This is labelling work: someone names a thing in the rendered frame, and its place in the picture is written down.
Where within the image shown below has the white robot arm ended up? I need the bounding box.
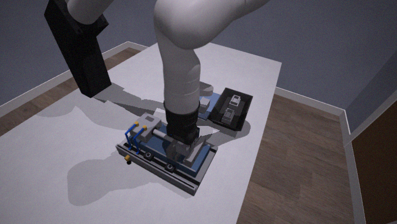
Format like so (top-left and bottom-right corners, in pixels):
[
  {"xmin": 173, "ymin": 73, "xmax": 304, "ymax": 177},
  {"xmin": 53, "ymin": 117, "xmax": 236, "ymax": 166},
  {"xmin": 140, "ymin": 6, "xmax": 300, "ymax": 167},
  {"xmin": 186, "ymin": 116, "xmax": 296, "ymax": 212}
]
[{"xmin": 65, "ymin": 0, "xmax": 270, "ymax": 94}]

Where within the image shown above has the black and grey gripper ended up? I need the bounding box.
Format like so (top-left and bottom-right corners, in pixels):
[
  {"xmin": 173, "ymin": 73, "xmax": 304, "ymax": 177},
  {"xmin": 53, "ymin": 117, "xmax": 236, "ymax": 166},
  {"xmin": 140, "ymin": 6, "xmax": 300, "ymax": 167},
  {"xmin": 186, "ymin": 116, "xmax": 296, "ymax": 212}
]
[{"xmin": 163, "ymin": 82, "xmax": 213, "ymax": 148}]

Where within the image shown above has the grey flat bar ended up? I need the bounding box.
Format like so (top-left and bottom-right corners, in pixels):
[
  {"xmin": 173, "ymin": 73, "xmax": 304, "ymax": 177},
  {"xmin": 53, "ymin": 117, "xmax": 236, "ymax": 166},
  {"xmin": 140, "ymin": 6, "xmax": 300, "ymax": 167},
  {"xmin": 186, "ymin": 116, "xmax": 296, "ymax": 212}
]
[{"xmin": 175, "ymin": 153, "xmax": 181, "ymax": 161}]

